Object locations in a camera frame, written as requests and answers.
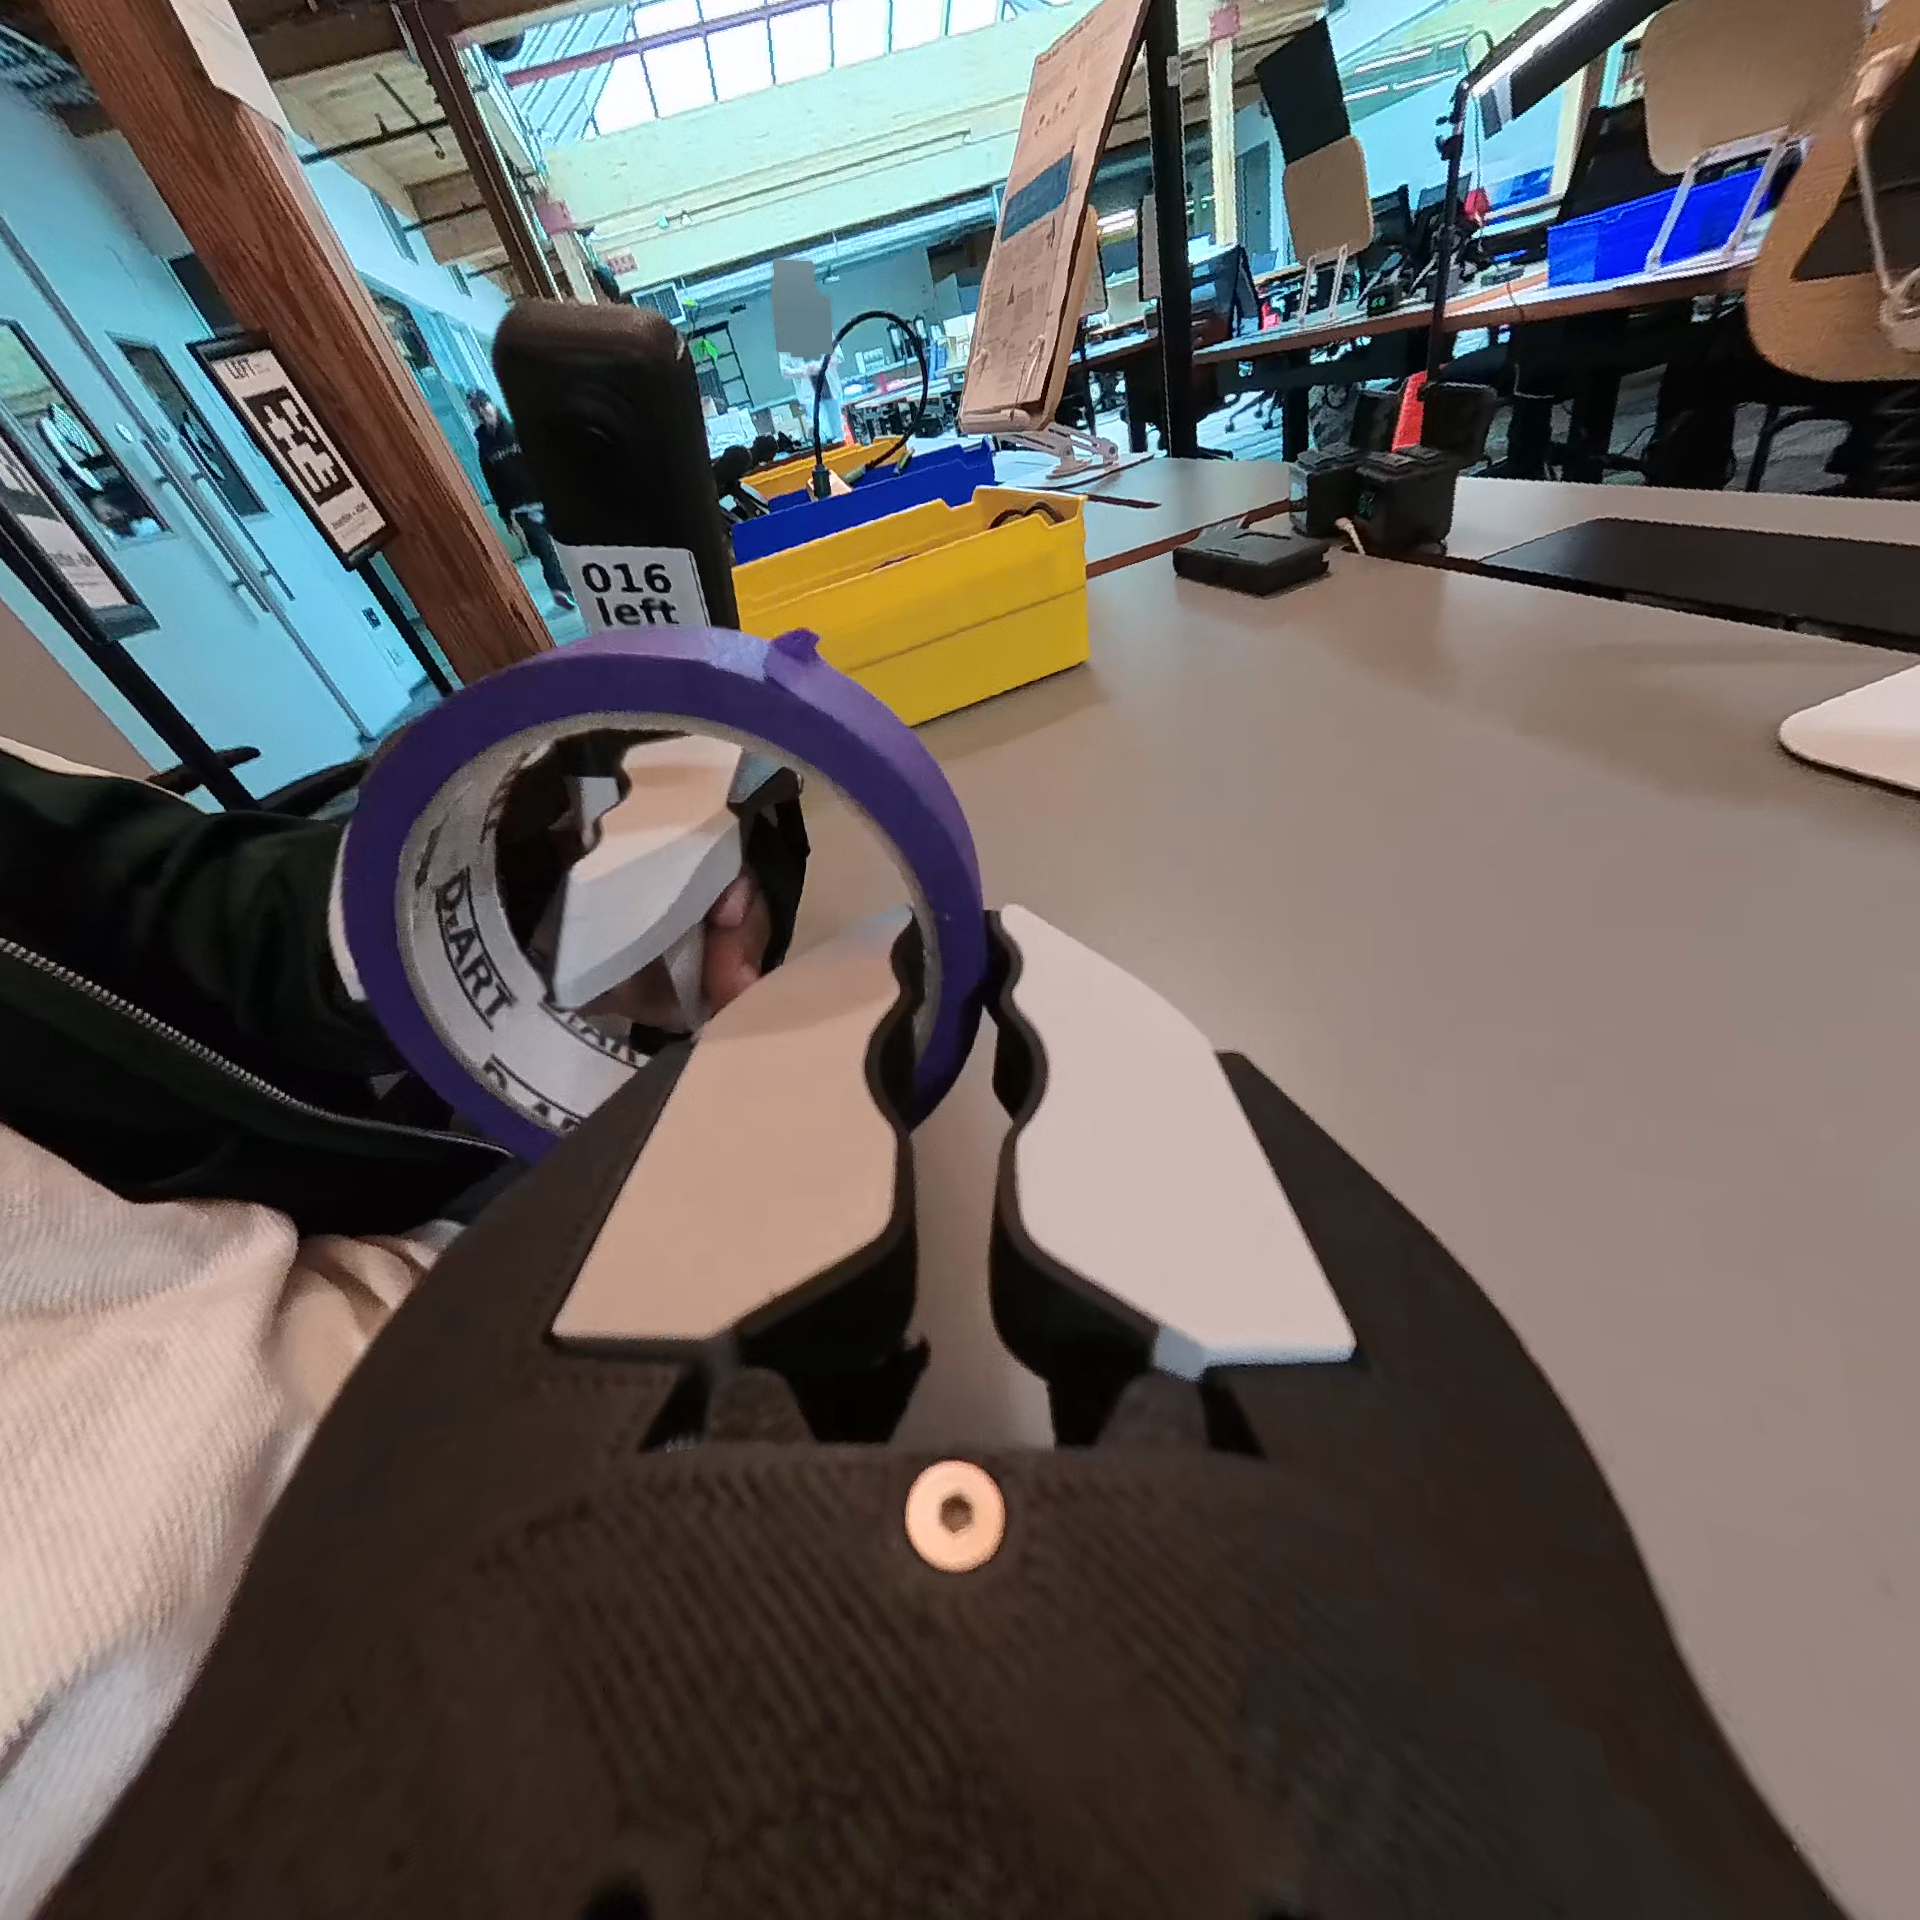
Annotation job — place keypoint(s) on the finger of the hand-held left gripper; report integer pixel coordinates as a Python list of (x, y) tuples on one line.
[(646, 856)]

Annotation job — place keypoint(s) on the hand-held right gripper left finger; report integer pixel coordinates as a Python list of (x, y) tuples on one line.
[(734, 1185)]

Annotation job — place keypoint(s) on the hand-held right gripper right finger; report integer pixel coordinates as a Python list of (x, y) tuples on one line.
[(1170, 1185)]

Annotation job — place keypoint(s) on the purple masking tape roll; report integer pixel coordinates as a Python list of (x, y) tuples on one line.
[(630, 675)]

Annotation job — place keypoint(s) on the yellow plastic bin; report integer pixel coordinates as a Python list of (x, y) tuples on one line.
[(930, 615)]

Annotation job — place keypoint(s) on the small orange object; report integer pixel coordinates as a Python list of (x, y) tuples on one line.
[(1412, 412)]

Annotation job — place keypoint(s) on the person's left hand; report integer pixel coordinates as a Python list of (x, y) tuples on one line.
[(727, 960)]

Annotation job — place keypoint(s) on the yellow storage bin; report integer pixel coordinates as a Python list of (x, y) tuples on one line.
[(810, 473)]

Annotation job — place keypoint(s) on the blue plastic bin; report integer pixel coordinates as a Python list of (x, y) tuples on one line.
[(870, 509)]

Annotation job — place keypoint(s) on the dark green jacket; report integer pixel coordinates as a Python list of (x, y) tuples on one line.
[(181, 901)]

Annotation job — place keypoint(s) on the paper note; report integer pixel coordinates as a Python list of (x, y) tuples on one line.
[(224, 53)]

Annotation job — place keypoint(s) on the black pole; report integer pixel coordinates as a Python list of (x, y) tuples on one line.
[(1170, 225)]

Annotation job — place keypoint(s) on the flat black device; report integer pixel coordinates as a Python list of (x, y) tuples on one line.
[(1253, 563)]

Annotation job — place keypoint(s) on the tan backed monitor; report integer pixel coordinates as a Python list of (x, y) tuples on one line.
[(1328, 211), (1711, 76), (1800, 299)]

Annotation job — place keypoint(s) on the black desk mat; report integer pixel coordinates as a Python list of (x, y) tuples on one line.
[(1724, 579)]

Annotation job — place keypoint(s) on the white monitor stand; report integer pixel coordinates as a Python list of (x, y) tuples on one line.
[(1862, 735)]

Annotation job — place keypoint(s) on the light bar on black stand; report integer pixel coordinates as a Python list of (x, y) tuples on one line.
[(1560, 60)]

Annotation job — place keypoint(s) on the wooden post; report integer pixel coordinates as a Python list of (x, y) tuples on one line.
[(301, 299)]

